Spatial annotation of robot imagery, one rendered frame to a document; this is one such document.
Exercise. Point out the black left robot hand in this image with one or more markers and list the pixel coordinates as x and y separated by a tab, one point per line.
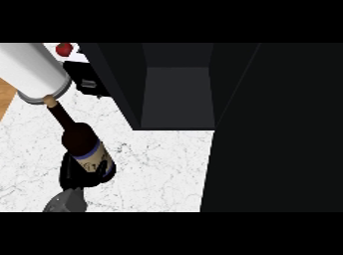
76	178

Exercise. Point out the dark wine bottle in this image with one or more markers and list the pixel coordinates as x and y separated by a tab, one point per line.
82	140

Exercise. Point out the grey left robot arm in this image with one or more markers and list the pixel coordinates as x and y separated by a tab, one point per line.
67	201

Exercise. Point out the dark grey open cabinet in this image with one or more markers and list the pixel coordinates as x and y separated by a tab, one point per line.
172	87

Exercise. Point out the dark grey cabinet door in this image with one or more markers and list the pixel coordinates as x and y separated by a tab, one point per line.
283	128

